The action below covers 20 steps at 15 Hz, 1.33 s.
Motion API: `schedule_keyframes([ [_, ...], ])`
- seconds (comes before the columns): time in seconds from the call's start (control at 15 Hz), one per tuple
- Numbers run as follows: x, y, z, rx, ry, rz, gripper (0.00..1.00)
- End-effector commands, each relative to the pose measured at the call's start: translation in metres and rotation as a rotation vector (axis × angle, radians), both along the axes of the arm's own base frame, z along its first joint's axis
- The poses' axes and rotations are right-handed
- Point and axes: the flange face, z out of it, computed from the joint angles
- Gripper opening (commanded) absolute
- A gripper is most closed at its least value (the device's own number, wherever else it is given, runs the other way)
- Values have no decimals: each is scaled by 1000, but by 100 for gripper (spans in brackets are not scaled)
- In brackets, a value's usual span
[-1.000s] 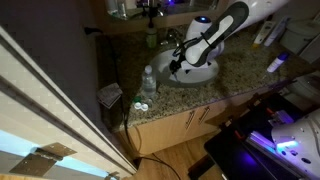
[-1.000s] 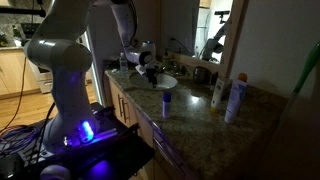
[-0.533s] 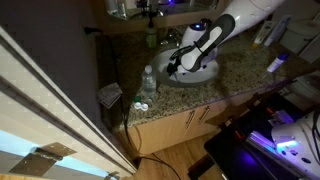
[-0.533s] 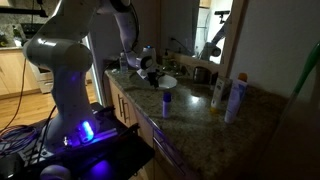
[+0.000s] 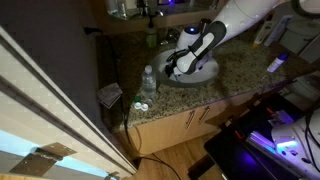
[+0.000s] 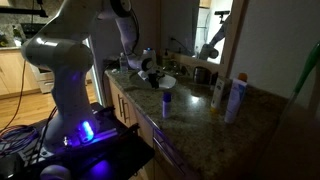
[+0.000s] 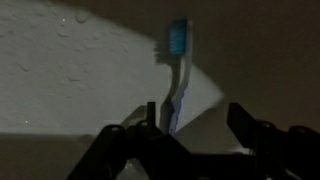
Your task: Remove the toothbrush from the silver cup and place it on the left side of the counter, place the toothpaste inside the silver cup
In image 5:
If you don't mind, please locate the white toilet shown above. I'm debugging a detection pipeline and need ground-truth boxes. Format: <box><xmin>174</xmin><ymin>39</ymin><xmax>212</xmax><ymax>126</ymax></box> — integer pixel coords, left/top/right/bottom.
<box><xmin>279</xmin><ymin>18</ymin><xmax>320</xmax><ymax>112</ymax></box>

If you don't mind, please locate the silver metal cup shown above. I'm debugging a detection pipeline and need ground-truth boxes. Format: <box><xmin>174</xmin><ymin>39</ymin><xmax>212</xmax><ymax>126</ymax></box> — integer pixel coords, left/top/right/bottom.
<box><xmin>197</xmin><ymin>18</ymin><xmax>212</xmax><ymax>33</ymax></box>

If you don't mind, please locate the small white can blue cap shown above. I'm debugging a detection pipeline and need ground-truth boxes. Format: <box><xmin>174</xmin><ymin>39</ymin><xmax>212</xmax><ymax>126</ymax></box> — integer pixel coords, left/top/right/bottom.
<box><xmin>266</xmin><ymin>51</ymin><xmax>290</xmax><ymax>74</ymax></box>

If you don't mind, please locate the white tube yellow cap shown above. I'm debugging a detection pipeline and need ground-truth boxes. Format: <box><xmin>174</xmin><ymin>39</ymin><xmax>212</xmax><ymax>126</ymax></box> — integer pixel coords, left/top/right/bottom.
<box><xmin>252</xmin><ymin>13</ymin><xmax>278</xmax><ymax>49</ymax></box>

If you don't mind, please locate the black robot cart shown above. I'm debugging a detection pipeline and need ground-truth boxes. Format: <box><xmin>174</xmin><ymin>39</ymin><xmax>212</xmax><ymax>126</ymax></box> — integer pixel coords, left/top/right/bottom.
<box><xmin>188</xmin><ymin>76</ymin><xmax>320</xmax><ymax>180</ymax></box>

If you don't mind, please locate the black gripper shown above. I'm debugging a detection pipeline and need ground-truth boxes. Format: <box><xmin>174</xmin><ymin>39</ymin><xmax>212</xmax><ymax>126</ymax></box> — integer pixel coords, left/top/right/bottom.
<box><xmin>164</xmin><ymin>53</ymin><xmax>178</xmax><ymax>78</ymax></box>

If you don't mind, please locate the metal cabinet bar handle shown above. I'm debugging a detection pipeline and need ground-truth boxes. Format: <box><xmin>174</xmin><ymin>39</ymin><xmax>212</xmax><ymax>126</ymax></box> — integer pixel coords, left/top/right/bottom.
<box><xmin>185</xmin><ymin>109</ymin><xmax>197</xmax><ymax>131</ymax></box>
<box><xmin>198</xmin><ymin>105</ymin><xmax>212</xmax><ymax>126</ymax></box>

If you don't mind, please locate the soap pump dispenser bottle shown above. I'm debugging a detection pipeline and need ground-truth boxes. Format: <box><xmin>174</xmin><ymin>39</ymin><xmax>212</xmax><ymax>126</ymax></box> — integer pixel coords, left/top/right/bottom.
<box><xmin>145</xmin><ymin>15</ymin><xmax>158</xmax><ymax>49</ymax></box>

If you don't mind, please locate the wooden vanity cabinet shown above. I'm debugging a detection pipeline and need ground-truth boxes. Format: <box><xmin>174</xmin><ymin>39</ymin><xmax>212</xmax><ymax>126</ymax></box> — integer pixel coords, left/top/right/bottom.
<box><xmin>114</xmin><ymin>84</ymin><xmax>288</xmax><ymax>158</ymax></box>

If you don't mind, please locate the metal door hinge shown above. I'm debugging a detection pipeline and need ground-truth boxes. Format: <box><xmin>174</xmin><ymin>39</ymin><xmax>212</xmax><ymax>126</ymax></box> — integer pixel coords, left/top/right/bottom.
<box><xmin>8</xmin><ymin>142</ymin><xmax>77</xmax><ymax>177</ymax></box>
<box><xmin>104</xmin><ymin>170</ymin><xmax>122</xmax><ymax>180</ymax></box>

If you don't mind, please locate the clear plastic water bottle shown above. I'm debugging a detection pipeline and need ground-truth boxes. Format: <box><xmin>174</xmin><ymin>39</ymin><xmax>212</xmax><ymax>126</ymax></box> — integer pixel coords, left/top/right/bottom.
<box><xmin>141</xmin><ymin>64</ymin><xmax>158</xmax><ymax>99</ymax></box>

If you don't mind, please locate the black power cable with plug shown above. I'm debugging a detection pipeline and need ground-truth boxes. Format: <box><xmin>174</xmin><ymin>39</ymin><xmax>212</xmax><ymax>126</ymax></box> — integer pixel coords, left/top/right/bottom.
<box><xmin>83</xmin><ymin>26</ymin><xmax>183</xmax><ymax>180</ymax></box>

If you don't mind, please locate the white oval sink basin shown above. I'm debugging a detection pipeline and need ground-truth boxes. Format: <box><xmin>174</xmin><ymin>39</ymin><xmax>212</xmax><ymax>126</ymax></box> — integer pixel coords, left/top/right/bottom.
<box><xmin>149</xmin><ymin>47</ymin><xmax>220</xmax><ymax>88</ymax></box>

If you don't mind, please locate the white contact lens case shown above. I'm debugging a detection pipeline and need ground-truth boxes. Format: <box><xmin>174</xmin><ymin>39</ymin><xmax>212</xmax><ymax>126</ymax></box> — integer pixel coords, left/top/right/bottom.
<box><xmin>133</xmin><ymin>101</ymin><xmax>150</xmax><ymax>112</ymax></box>

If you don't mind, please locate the chrome faucet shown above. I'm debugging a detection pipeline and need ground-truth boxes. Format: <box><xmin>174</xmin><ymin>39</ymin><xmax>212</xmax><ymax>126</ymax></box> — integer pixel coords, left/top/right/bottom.
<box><xmin>159</xmin><ymin>28</ymin><xmax>183</xmax><ymax>48</ymax></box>

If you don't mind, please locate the white door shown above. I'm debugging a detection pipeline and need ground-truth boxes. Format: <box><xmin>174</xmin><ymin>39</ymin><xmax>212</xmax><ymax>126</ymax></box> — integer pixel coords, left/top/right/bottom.
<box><xmin>0</xmin><ymin>26</ymin><xmax>138</xmax><ymax>178</ymax></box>

